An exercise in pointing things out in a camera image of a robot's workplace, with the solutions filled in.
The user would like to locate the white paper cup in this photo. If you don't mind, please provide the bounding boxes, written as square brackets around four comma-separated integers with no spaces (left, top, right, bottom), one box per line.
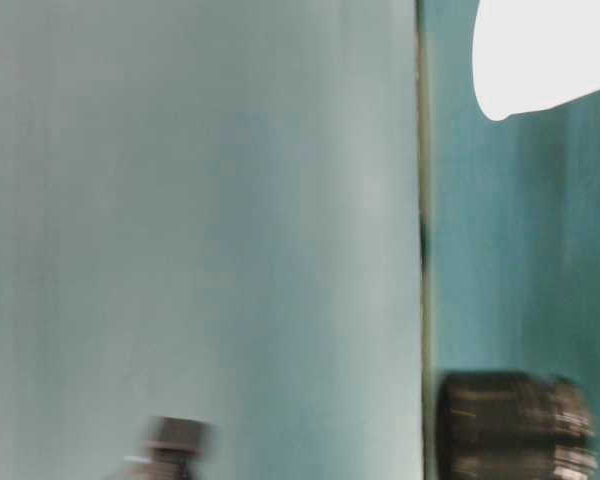
[471,0,600,123]

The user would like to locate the black red-handled cup holder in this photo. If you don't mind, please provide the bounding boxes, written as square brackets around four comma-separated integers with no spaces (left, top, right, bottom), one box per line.
[437,369,599,480]

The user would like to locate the blue-green table cloth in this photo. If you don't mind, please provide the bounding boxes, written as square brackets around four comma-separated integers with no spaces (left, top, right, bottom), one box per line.
[419,0,600,480]

